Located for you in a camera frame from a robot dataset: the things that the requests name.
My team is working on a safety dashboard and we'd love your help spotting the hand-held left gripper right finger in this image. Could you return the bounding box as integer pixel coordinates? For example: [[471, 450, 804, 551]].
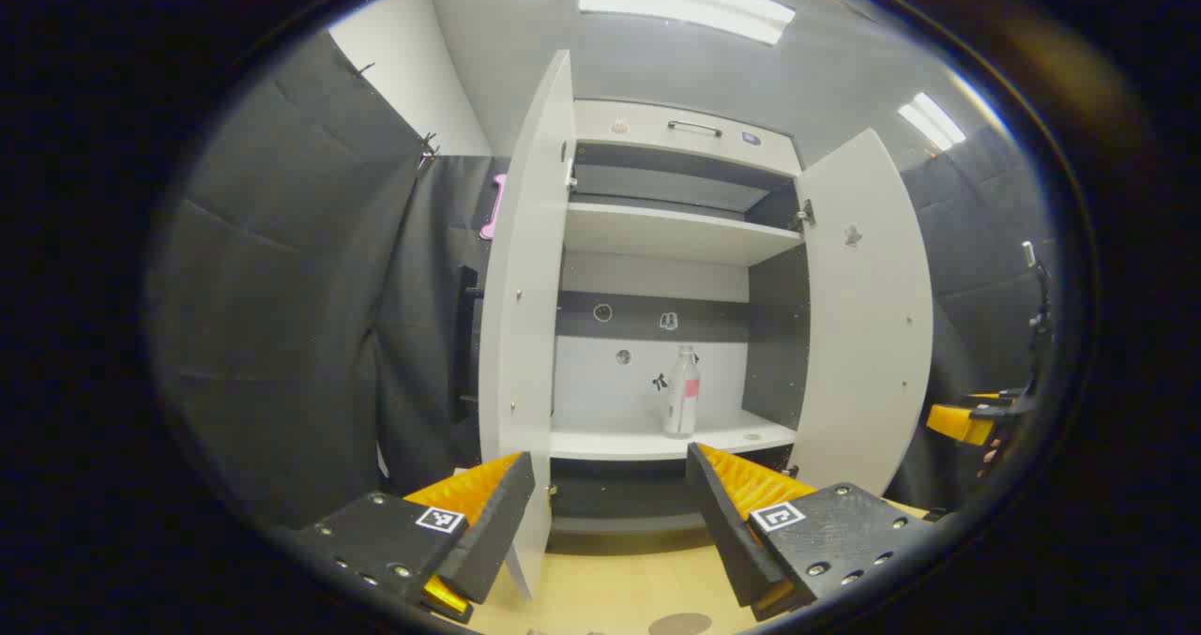
[[685, 442, 958, 622]]

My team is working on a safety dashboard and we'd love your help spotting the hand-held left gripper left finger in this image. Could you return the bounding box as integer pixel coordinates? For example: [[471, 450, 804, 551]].
[[296, 450, 536, 625]]

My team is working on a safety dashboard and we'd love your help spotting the clear plastic bottle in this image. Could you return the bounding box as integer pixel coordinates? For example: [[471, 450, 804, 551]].
[[662, 344, 702, 439]]

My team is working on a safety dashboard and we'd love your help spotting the white cabinet shelf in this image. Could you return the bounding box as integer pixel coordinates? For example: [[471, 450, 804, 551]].
[[549, 410, 798, 462], [563, 202, 806, 267]]

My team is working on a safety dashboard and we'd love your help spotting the white cabinet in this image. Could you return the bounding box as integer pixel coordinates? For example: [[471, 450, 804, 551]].
[[549, 98, 813, 537]]

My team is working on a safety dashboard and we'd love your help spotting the white cabinet drawer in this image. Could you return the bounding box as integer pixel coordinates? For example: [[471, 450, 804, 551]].
[[572, 98, 806, 176]]

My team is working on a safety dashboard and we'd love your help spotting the black backdrop cloth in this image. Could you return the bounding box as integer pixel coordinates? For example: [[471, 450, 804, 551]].
[[887, 127, 1044, 514], [148, 30, 428, 528], [375, 152, 512, 495]]

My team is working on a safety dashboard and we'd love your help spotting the black door handle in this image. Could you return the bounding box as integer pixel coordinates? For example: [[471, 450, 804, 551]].
[[457, 265, 485, 420]]

